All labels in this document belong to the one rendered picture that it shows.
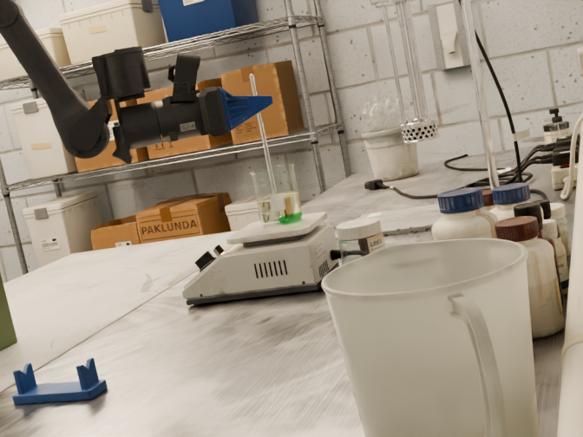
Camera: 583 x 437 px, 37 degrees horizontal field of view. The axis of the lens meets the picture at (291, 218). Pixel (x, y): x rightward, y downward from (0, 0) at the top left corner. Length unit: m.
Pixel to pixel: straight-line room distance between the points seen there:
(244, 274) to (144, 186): 2.88
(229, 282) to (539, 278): 0.50
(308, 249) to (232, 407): 0.39
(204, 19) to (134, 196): 1.00
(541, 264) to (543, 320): 0.05
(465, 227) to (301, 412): 0.28
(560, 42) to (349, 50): 0.82
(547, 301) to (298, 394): 0.25
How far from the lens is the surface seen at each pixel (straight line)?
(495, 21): 3.53
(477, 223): 0.93
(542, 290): 0.85
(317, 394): 0.80
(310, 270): 1.16
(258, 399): 0.82
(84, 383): 0.94
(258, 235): 1.18
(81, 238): 3.89
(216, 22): 3.47
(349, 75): 3.64
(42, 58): 1.19
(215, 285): 1.21
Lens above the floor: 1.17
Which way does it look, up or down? 8 degrees down
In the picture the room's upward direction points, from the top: 11 degrees counter-clockwise
